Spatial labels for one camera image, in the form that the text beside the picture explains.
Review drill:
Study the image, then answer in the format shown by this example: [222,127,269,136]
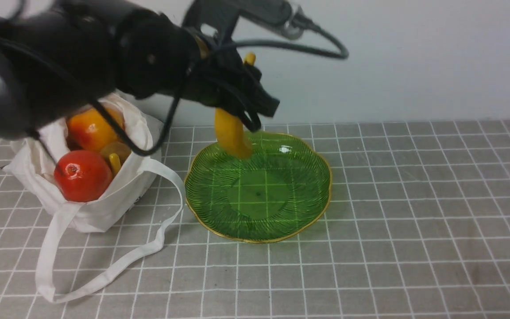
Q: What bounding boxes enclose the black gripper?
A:
[184,34,281,132]

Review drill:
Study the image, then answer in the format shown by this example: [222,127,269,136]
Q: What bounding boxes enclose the yellow banana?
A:
[214,52,256,159]

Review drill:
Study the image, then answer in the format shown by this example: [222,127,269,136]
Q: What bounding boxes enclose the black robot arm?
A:
[0,0,292,140]

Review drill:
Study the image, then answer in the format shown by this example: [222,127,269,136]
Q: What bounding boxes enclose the yellow pear in bag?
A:
[99,141,131,176]

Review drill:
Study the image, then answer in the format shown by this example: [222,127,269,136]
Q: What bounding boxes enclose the white cloth bag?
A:
[2,92,187,304]

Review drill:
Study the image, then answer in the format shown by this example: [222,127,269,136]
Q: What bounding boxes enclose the green glass plate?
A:
[184,131,333,244]

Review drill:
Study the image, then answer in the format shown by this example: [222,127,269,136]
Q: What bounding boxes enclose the orange yellow mango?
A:
[66,108,120,153]

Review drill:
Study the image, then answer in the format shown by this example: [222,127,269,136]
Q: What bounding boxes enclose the red apple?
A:
[54,150,113,202]

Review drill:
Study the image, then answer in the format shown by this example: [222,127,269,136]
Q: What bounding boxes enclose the grey checked tablecloth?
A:
[0,121,510,319]

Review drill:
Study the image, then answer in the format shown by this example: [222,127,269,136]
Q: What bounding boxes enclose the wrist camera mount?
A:
[182,0,304,45]

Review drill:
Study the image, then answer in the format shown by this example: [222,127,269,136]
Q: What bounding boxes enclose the black cable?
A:
[29,18,349,158]

